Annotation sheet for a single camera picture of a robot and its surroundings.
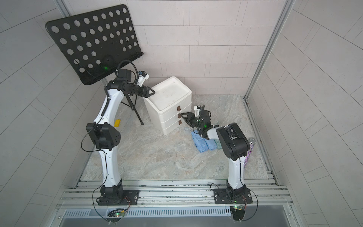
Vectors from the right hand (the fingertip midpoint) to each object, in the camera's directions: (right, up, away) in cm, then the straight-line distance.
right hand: (182, 116), depth 93 cm
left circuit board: (-30, -45, -27) cm, 61 cm away
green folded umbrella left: (+16, -9, -36) cm, 40 cm away
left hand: (-18, +18, -4) cm, 26 cm away
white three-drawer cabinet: (-6, +11, -7) cm, 14 cm away
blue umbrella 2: (+18, -17, -6) cm, 25 cm away
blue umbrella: (+13, -17, -6) cm, 22 cm away
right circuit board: (+29, -46, -24) cm, 59 cm away
